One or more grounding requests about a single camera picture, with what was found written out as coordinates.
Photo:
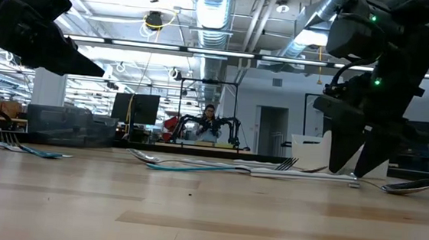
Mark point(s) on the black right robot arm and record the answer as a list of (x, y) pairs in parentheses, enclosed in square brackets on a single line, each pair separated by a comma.
[(359, 35)]

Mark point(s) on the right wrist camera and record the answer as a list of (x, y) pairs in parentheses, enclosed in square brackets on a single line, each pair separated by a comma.
[(338, 110)]

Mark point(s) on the black monitor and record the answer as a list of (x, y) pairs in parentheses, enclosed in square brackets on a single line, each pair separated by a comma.
[(142, 108)]

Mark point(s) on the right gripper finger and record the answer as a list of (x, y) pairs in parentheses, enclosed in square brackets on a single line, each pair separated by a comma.
[(380, 152), (344, 145)]

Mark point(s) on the silver ventilation duct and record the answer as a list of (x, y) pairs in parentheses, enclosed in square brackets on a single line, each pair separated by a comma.
[(212, 20)]

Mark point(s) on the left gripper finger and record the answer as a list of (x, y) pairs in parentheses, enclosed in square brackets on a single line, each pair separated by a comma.
[(33, 36)]

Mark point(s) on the dark grey plastic tray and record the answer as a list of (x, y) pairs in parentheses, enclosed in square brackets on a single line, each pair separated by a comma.
[(64, 127)]

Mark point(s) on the long ceiling light bar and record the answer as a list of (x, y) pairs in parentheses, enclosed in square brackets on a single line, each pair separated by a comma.
[(219, 53)]

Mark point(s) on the black station frame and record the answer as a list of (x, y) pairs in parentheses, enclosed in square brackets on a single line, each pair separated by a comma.
[(210, 81)]

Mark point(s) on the person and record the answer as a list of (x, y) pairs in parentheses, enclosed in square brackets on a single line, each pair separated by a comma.
[(208, 119)]

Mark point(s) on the grey door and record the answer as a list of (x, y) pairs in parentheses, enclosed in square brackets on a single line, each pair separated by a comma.
[(273, 132)]

